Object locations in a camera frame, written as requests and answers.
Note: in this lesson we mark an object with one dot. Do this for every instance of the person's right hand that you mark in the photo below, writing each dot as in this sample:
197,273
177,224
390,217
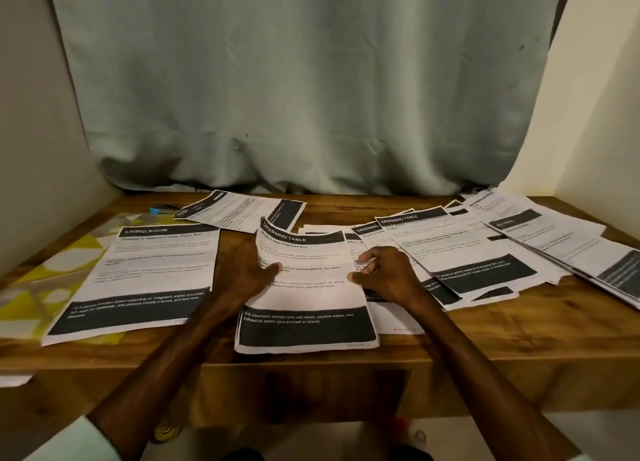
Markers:
392,274

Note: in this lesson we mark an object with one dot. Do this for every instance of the person's left hand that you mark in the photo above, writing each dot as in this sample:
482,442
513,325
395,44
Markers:
245,276

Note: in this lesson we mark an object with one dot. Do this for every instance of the person's left leg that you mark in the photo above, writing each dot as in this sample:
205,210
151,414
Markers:
243,454

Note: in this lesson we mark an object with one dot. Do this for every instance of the blue pen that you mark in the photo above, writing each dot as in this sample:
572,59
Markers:
163,210

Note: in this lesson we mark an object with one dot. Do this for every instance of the pale green curtain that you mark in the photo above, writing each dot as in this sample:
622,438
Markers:
310,76

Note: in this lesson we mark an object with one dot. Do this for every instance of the single sheet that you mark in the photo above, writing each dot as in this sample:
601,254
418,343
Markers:
235,211

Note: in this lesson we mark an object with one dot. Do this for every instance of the white paper tag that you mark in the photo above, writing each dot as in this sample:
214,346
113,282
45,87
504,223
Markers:
12,381

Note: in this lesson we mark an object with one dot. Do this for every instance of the yellow patterned folder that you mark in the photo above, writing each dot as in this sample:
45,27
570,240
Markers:
40,286

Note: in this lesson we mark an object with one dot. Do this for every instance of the printed papers pile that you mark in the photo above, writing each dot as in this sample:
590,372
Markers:
520,241

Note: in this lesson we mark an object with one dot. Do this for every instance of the person's left forearm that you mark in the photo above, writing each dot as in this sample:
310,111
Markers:
150,386

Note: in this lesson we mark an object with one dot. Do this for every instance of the person's right forearm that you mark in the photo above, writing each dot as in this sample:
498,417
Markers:
490,386

